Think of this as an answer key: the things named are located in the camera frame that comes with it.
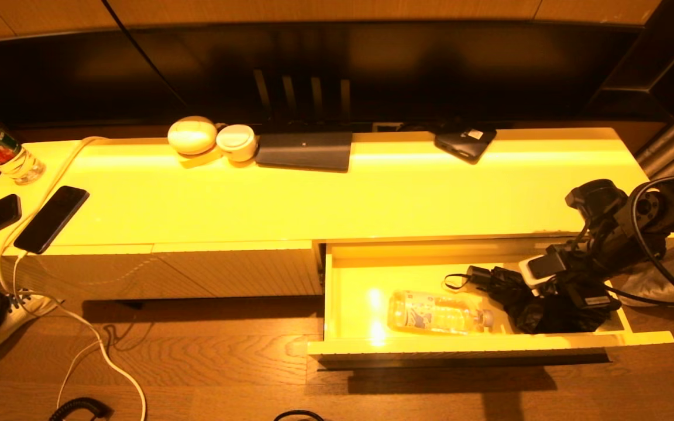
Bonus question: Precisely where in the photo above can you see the cream white drawer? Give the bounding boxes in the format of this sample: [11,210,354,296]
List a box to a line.
[308,237,674,370]

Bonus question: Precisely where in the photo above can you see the black smartphone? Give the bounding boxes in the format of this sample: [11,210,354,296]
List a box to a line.
[13,185,90,254]

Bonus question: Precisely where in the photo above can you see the black umbrella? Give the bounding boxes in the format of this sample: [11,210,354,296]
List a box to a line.
[444,265,621,335]

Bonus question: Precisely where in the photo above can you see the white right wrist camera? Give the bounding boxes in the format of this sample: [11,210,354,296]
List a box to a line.
[518,251,569,290]

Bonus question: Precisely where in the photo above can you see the thin white charging cable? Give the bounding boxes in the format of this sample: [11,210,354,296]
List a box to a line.
[12,250,104,410]

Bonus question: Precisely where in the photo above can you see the beige wooden cabinet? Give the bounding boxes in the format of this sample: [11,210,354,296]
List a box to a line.
[0,126,674,302]

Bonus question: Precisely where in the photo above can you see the small black labelled device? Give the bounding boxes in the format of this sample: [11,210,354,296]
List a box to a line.
[434,126,497,164]

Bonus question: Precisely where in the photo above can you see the thick white power cable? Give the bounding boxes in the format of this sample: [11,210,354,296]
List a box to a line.
[0,135,147,421]

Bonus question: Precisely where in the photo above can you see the thin black wall cable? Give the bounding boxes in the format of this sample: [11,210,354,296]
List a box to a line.
[101,0,188,109]

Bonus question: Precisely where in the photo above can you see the white round lidded cup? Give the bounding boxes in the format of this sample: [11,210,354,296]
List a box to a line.
[215,123,258,162]

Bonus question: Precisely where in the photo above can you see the black coiled cable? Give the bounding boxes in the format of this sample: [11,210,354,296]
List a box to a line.
[49,398,109,421]

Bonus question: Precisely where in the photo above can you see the dark wooden shelf unit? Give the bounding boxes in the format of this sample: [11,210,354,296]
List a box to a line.
[583,0,674,123]

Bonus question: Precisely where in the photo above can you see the white sneaker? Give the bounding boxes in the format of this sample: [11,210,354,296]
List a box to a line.
[0,291,63,351]

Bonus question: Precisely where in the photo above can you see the black floor cable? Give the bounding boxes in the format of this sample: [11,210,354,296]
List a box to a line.
[273,410,326,421]

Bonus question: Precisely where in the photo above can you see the dark grey flat box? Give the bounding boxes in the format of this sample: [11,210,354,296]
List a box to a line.
[255,131,353,172]

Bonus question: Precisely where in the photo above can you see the white oval case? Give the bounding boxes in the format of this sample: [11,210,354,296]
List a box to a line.
[167,115,218,156]

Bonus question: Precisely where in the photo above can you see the clear bottle with white cap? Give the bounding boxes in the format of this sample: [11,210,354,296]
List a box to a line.
[387,289,494,335]

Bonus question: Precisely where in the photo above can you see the clear bottle with colourful label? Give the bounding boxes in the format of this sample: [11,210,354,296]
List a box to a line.
[0,99,46,185]

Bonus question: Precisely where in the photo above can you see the black television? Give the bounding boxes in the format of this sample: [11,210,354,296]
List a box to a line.
[0,22,645,129]

